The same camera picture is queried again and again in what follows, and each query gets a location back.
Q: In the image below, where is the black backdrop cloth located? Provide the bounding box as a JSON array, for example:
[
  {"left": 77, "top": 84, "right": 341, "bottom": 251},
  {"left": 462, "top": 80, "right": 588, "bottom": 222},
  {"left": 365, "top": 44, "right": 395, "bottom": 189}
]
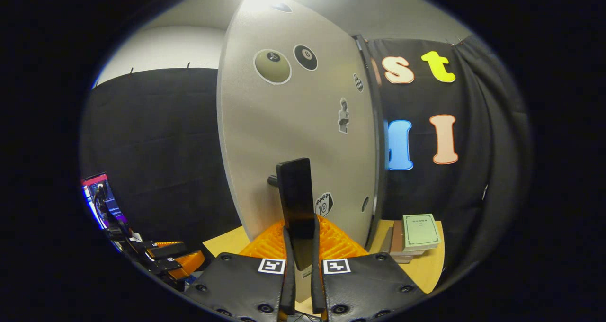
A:
[{"left": 80, "top": 34, "right": 531, "bottom": 285}]

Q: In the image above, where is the beige cabinet door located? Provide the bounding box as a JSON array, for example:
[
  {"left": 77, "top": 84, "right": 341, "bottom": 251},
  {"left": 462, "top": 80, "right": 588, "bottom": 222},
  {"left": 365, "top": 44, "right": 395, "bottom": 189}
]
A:
[{"left": 217, "top": 0, "right": 379, "bottom": 304}]

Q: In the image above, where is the computer monitor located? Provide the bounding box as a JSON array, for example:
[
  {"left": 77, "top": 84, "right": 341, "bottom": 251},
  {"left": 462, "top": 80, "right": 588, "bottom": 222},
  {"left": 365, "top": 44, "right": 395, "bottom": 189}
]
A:
[{"left": 81, "top": 172, "right": 127, "bottom": 230}]

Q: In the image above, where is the brown cover book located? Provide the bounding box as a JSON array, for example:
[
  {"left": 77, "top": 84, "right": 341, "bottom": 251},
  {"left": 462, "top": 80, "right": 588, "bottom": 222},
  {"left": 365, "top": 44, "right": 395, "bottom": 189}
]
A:
[{"left": 391, "top": 220, "right": 409, "bottom": 255}]

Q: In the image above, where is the dark grey cabinet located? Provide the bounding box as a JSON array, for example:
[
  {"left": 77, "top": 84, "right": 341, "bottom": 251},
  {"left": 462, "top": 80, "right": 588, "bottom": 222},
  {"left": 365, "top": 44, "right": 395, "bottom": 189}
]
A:
[{"left": 353, "top": 34, "right": 388, "bottom": 250}]

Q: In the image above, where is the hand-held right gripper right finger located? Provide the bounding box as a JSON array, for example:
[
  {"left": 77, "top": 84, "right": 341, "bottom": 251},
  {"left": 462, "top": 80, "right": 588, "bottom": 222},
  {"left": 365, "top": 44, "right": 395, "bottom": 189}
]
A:
[{"left": 310, "top": 215, "right": 428, "bottom": 322}]

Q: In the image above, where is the green cover book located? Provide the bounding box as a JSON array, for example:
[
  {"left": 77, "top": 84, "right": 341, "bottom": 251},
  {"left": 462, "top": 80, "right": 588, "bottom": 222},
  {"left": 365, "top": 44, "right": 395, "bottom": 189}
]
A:
[{"left": 402, "top": 213, "right": 442, "bottom": 252}]

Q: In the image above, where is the black cabinet door handle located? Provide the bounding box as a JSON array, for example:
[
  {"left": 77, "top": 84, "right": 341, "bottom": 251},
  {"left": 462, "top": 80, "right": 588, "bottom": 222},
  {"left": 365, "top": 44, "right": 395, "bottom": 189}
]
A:
[{"left": 267, "top": 157, "right": 317, "bottom": 271}]

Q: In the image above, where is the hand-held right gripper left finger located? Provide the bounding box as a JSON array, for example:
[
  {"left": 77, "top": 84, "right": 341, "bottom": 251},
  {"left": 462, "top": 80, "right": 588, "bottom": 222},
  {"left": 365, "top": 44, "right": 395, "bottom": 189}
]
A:
[{"left": 184, "top": 218, "right": 296, "bottom": 322}]

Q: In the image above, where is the grey cover book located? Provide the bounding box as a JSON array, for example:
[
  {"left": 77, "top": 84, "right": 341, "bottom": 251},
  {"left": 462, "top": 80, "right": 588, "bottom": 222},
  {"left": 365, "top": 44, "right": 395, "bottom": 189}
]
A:
[{"left": 379, "top": 226, "right": 427, "bottom": 264}]

